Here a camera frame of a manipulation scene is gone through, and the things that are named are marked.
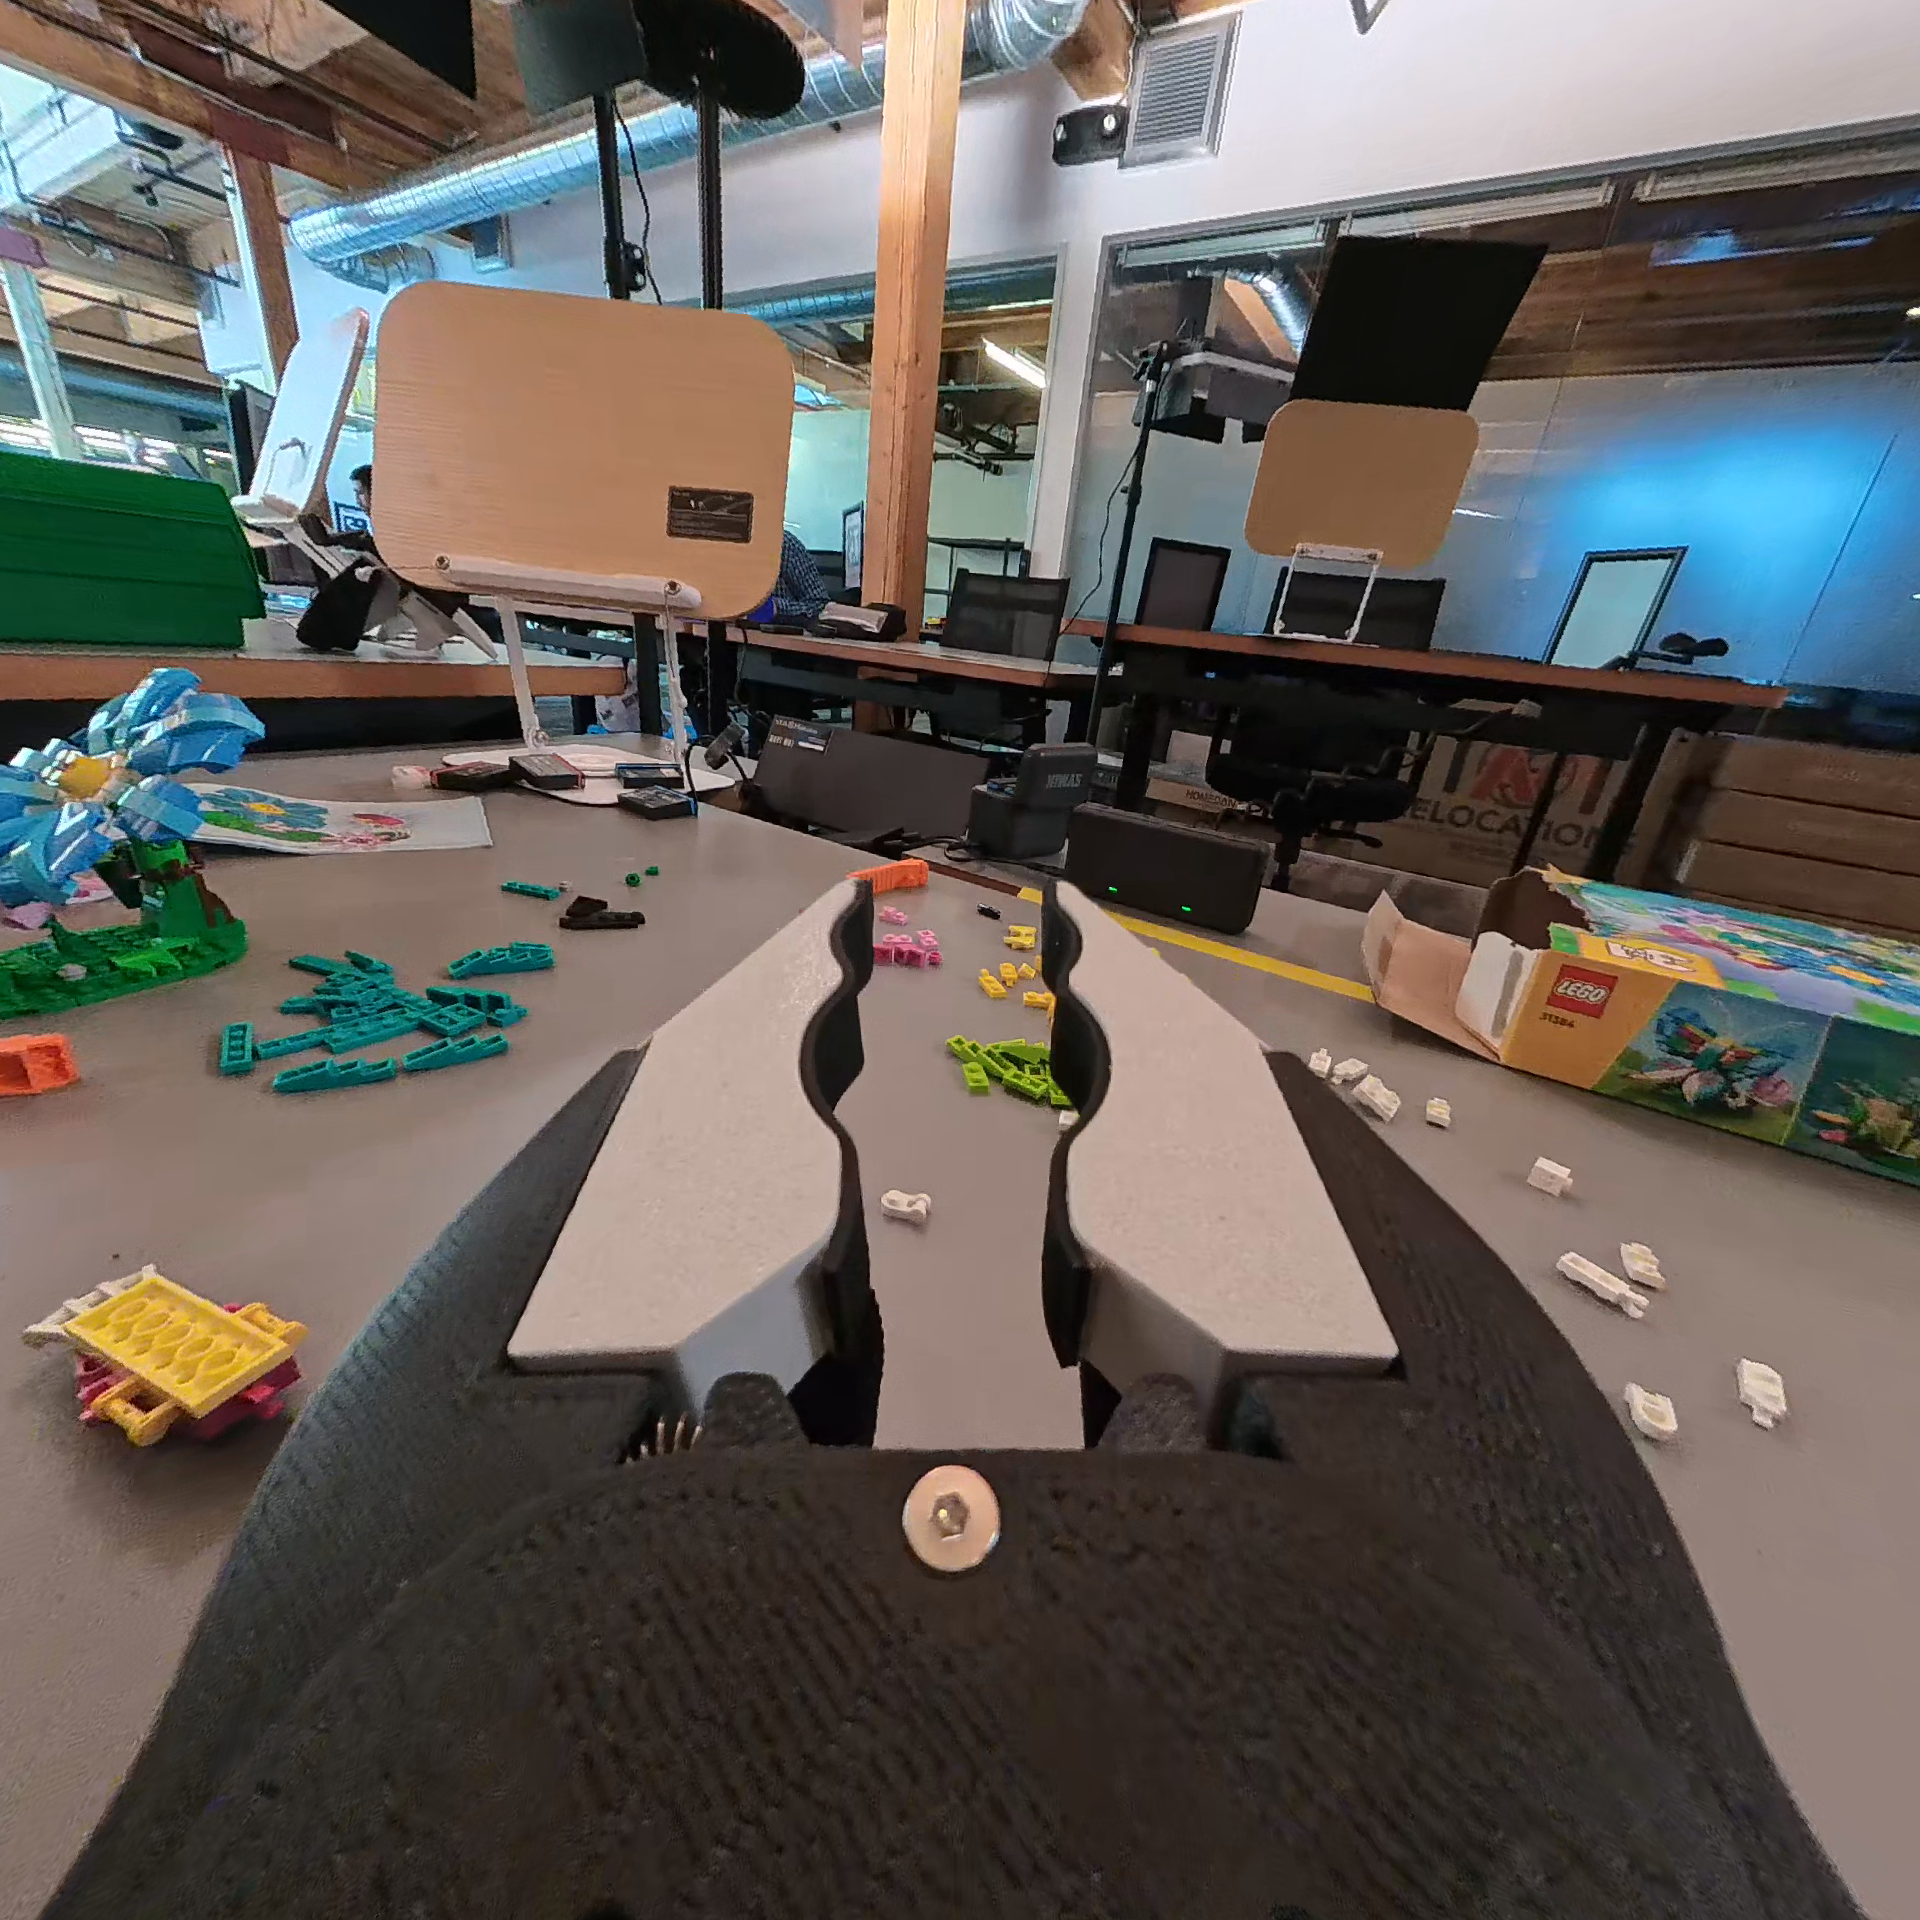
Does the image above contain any black flag panel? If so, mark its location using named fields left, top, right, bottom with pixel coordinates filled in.
left=1289, top=237, right=1546, bottom=412

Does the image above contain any black office chair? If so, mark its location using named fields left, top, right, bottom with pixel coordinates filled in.
left=1206, top=706, right=1419, bottom=891

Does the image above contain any black and white folded object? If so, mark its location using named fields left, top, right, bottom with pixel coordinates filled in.
left=294, top=557, right=499, bottom=663

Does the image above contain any large green plastic bin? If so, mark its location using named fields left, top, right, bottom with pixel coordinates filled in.
left=0, top=449, right=267, bottom=651

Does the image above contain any flower picture paper sheet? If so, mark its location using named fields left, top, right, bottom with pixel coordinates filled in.
left=186, top=784, right=494, bottom=854

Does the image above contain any black box with green lights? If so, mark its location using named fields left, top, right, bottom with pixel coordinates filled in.
left=1064, top=806, right=1270, bottom=935

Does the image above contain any scatter of white lego pieces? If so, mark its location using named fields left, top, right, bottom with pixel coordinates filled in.
left=1306, top=1047, right=1793, bottom=1445

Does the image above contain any white board stand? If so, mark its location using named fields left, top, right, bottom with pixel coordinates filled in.
left=237, top=307, right=372, bottom=529

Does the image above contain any large wooden book stand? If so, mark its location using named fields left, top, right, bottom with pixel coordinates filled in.
left=369, top=281, right=798, bottom=779

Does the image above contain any pile of yellow lego pieces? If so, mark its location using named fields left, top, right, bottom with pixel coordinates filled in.
left=977, top=924, right=1062, bottom=1012

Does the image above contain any grey battery charger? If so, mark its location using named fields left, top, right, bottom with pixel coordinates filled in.
left=967, top=740, right=1100, bottom=863

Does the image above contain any pile of teal lego pieces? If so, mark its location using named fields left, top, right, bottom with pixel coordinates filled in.
left=215, top=937, right=558, bottom=1093

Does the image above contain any blue lego flower model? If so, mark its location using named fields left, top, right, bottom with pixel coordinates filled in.
left=0, top=665, right=267, bottom=1023

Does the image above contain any yellow and pink lego assembly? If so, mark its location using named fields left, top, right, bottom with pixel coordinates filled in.
left=24, top=1262, right=309, bottom=1449

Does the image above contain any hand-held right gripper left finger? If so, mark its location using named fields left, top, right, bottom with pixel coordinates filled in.
left=505, top=879, right=892, bottom=1404

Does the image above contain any black tripod with camera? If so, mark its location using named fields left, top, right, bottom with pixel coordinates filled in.
left=1083, top=342, right=1297, bottom=748

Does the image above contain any black flat case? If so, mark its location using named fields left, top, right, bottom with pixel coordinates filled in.
left=752, top=724, right=997, bottom=852

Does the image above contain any pile of lime lego pieces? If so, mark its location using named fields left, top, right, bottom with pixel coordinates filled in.
left=944, top=1032, right=1078, bottom=1111

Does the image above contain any grey wall vent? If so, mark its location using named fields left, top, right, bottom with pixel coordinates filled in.
left=1115, top=16, right=1243, bottom=171

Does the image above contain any black studio light stand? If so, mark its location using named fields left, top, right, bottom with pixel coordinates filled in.
left=511, top=0, right=806, bottom=740

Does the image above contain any colourful lego set box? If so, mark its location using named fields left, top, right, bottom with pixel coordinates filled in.
left=1360, top=864, right=1920, bottom=1188

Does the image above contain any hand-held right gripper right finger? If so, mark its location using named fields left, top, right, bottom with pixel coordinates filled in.
left=1038, top=879, right=1405, bottom=1394

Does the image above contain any wooden desk with black legs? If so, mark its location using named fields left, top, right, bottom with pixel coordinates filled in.
left=1062, top=621, right=1788, bottom=887

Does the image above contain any silver ventilation duct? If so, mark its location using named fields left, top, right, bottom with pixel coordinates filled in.
left=284, top=0, right=1089, bottom=290

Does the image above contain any stack of brown cardboard boxes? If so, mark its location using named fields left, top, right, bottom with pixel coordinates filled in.
left=1410, top=728, right=1920, bottom=935

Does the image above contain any long wooden table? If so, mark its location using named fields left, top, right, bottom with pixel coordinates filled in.
left=0, top=607, right=634, bottom=706

